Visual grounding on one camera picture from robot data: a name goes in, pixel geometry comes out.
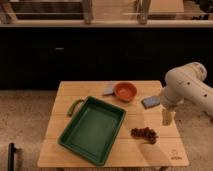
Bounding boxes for black pole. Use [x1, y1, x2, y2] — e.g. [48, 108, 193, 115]
[8, 143, 16, 171]

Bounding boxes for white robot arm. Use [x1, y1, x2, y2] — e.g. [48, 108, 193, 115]
[160, 62, 213, 124]

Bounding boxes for dark counter cabinet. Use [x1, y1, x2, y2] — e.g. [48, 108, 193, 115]
[0, 25, 213, 89]

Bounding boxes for green rectangular tray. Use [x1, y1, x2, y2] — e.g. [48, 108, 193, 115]
[58, 96, 126, 166]

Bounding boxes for orange bowl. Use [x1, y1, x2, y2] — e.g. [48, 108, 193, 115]
[114, 82, 137, 102]

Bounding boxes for blue sponge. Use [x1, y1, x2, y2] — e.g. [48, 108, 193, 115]
[141, 96, 160, 109]

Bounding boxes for green pepper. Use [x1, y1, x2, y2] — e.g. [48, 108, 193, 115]
[67, 99, 84, 117]

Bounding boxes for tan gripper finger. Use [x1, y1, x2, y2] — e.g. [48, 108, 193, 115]
[162, 109, 176, 126]

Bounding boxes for wooden folding table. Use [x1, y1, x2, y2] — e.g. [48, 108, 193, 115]
[38, 81, 189, 169]

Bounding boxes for bunch of red grapes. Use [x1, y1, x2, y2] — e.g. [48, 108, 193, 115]
[131, 127, 158, 144]

